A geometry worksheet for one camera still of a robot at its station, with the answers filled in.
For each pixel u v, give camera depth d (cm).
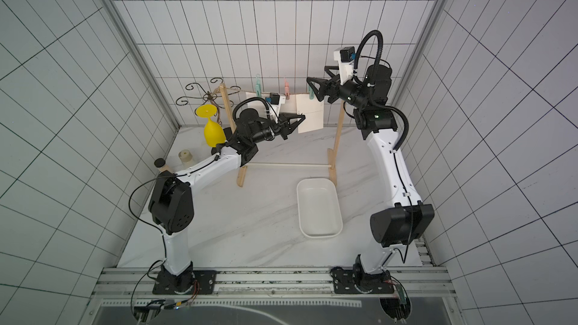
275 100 67
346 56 54
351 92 58
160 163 93
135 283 74
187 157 95
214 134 87
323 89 59
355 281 72
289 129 72
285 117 70
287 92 69
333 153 92
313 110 74
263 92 71
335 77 67
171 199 51
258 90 70
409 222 43
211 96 88
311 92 62
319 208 88
